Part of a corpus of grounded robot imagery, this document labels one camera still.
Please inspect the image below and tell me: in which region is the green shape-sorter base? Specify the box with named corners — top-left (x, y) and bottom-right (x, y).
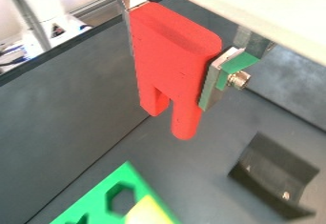
top-left (50, 161), bottom-right (181, 224)

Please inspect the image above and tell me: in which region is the yellow-orange pentagon block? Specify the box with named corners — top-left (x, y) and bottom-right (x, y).
top-left (125, 195), bottom-right (174, 224)

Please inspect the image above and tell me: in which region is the black curved holder fixture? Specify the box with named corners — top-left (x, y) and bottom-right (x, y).
top-left (229, 132), bottom-right (320, 220)

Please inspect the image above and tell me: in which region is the red two-pronged block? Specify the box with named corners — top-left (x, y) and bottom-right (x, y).
top-left (130, 2), bottom-right (222, 140)

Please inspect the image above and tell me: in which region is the white robot base outside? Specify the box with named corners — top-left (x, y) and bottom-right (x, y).
top-left (14, 0), bottom-right (93, 56)

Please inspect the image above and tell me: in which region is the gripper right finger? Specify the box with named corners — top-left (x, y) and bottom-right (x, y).
top-left (199, 26), bottom-right (276, 112)

